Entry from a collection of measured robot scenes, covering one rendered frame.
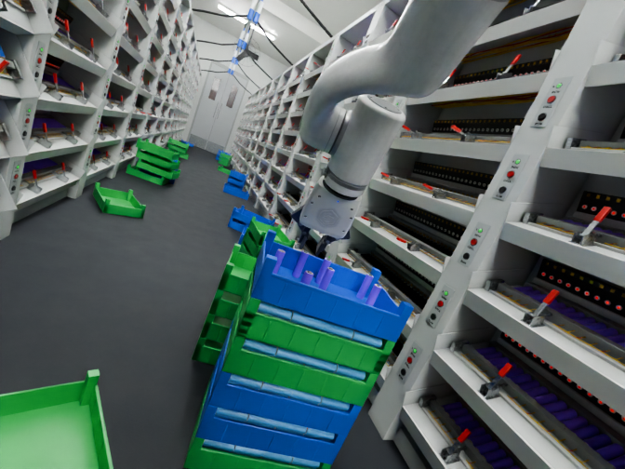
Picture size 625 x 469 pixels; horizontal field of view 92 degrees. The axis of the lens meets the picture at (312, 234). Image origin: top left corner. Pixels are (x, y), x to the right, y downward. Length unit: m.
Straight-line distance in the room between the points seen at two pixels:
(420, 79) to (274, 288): 0.38
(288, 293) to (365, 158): 0.27
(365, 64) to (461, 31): 0.11
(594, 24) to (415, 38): 0.71
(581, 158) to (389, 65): 0.57
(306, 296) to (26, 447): 0.57
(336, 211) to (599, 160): 0.56
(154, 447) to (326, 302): 0.48
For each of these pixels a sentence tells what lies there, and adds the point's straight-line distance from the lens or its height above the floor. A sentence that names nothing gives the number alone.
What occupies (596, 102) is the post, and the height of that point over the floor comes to 1.05.
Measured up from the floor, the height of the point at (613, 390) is 0.50.
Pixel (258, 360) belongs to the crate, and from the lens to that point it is 0.62.
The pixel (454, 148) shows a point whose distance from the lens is 1.13.
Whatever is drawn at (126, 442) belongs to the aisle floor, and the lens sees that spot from 0.83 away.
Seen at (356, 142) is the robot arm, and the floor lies 0.71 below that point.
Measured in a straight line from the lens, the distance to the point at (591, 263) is 0.80.
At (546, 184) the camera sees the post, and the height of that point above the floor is 0.84.
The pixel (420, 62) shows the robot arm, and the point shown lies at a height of 0.80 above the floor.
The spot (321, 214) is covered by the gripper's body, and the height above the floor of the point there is 0.57.
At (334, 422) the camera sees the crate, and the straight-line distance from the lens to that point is 0.74.
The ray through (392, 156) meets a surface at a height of 0.84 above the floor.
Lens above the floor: 0.65
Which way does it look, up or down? 11 degrees down
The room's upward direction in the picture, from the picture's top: 23 degrees clockwise
